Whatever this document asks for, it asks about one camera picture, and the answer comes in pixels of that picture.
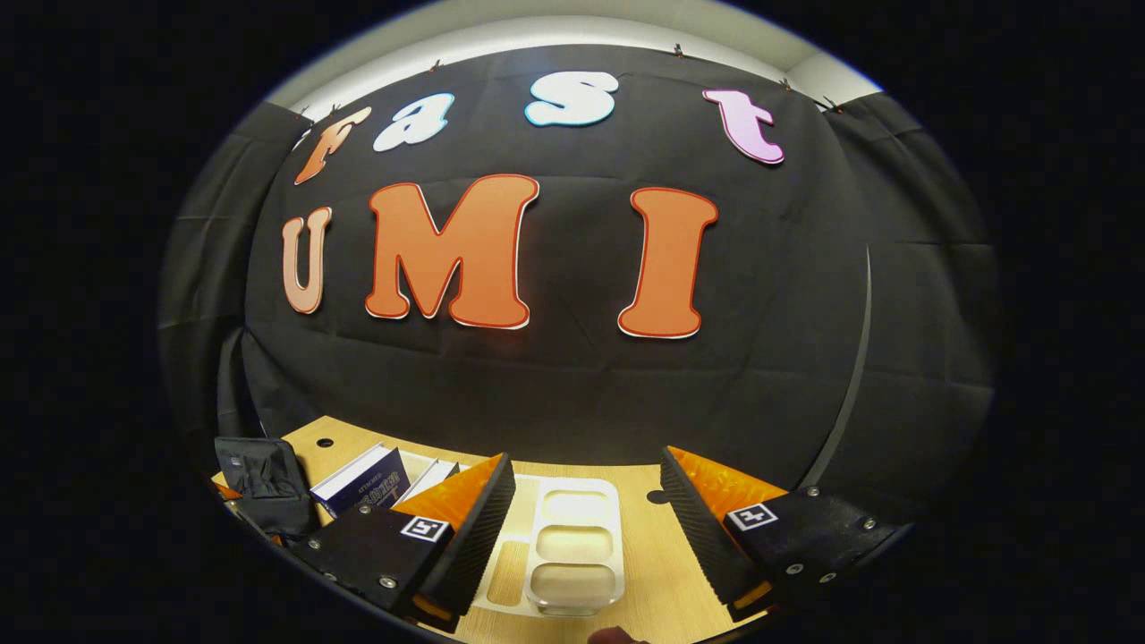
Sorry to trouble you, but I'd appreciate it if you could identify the blue cover book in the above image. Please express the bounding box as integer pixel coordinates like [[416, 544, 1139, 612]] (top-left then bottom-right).
[[309, 442, 414, 520]]

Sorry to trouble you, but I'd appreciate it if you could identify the dark grey pole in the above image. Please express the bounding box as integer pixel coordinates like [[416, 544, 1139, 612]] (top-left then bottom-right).
[[801, 246, 876, 491]]

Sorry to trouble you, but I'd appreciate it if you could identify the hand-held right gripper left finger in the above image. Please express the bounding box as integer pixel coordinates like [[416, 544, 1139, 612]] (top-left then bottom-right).
[[288, 452, 518, 634]]

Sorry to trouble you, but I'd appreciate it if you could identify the grey cover book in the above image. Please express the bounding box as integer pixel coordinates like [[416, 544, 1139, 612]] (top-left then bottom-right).
[[394, 456, 462, 506]]

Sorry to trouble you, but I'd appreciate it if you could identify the white bookshelf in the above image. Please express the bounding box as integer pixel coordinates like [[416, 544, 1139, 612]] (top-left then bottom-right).
[[470, 474, 629, 620]]

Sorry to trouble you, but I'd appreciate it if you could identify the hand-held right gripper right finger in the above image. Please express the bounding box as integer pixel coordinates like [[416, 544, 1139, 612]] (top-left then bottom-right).
[[658, 445, 915, 624]]

